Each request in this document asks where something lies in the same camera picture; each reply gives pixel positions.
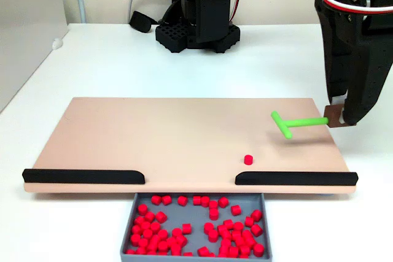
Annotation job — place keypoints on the green T pusher brown block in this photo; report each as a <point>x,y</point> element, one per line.
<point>307,121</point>

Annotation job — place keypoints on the grey rectangular container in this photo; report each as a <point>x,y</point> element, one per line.
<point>196,216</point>

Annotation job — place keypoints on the black barrier strip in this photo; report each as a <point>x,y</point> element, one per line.
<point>80,176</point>
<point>294,178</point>

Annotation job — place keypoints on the pink flat board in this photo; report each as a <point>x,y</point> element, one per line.
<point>184,139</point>

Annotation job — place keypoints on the small white bumper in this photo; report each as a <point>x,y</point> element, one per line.
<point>57,43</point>

